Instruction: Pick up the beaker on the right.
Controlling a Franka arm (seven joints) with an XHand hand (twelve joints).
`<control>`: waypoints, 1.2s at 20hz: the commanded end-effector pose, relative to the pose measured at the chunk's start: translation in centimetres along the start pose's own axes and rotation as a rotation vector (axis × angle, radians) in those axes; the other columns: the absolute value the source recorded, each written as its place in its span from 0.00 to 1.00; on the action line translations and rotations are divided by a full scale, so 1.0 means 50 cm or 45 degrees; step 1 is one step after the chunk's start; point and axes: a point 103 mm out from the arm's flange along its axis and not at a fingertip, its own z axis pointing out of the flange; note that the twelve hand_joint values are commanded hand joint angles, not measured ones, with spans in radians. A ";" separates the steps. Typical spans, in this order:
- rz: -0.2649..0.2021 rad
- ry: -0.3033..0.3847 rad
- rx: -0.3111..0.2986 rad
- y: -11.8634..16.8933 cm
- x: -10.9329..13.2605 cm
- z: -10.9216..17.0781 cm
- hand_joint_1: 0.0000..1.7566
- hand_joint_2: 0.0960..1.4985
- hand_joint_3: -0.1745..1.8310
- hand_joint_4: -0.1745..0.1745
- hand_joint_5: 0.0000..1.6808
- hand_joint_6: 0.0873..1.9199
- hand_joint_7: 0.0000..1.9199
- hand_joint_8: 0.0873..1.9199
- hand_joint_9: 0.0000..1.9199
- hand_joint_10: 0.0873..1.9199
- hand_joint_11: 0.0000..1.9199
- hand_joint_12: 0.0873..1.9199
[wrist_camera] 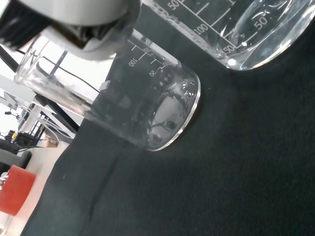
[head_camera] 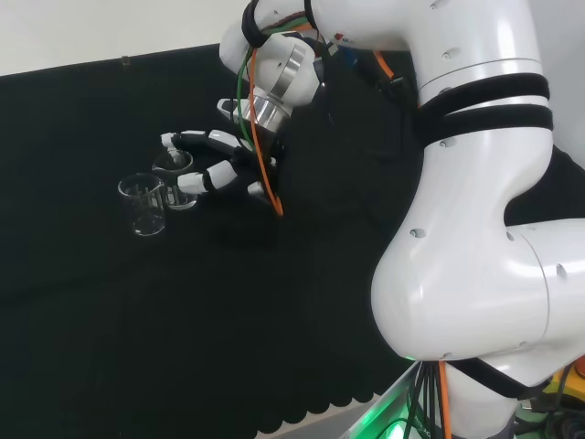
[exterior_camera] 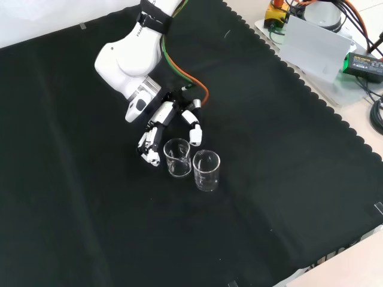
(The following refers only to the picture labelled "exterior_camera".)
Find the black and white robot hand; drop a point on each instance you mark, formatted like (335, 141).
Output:
(163, 115)

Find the clear glass beaker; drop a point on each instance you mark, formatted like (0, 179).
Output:
(206, 180)
(179, 172)

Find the black bench cloth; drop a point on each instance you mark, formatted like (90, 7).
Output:
(89, 194)

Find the grey tape piece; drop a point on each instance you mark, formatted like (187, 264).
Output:
(232, 284)
(83, 26)
(378, 208)

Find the yellow stop button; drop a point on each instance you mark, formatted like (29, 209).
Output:
(273, 15)

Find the pale board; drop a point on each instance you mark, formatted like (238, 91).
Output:
(311, 45)

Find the black power adapter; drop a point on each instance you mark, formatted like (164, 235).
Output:
(365, 68)

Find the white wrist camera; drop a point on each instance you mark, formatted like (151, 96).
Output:
(136, 107)

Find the grey base plate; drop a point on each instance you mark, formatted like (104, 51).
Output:
(344, 94)

